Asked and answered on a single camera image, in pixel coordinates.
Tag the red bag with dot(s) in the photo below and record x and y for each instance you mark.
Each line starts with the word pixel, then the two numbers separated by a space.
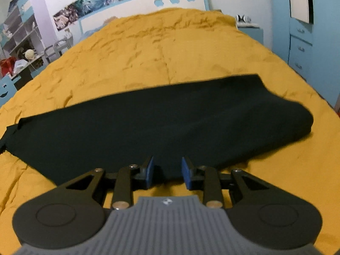
pixel 6 66

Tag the teal wall poster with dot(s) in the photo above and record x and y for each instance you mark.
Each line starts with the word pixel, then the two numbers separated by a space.
pixel 78 6

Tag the white round ball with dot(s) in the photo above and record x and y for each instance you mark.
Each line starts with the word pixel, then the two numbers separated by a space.
pixel 30 54

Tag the blue and white wardrobe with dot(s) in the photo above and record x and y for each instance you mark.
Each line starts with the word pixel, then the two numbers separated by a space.
pixel 313 47

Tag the cluttered desk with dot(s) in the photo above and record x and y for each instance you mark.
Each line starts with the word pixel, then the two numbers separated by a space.
pixel 29 67

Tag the white and blue shelf unit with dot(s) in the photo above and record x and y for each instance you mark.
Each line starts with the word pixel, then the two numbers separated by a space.
pixel 21 29

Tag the black pants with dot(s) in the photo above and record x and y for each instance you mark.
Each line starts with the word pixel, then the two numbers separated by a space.
pixel 164 122

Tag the yellow blanket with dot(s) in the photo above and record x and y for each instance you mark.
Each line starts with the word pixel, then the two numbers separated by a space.
pixel 164 50

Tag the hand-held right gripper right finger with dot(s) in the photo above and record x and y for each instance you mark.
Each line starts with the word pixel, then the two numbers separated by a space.
pixel 186 174

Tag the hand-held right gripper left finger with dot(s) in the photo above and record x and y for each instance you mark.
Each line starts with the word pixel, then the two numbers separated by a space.
pixel 150 171

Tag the white and blue headboard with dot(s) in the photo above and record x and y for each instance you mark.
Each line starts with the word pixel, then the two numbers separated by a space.
pixel 143 2

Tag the blue nightstand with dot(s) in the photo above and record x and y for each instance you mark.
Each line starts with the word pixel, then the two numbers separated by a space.
pixel 252 33

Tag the small items on nightstand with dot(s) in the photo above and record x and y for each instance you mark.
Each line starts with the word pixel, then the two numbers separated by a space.
pixel 243 18

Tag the pinkish wall poster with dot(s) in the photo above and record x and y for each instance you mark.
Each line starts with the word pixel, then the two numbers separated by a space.
pixel 62 18

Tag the blue chair with face cutout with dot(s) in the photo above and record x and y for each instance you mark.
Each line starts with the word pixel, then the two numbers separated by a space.
pixel 6 89

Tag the white plastic bag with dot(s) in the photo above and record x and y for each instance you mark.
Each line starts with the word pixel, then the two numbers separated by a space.
pixel 20 64

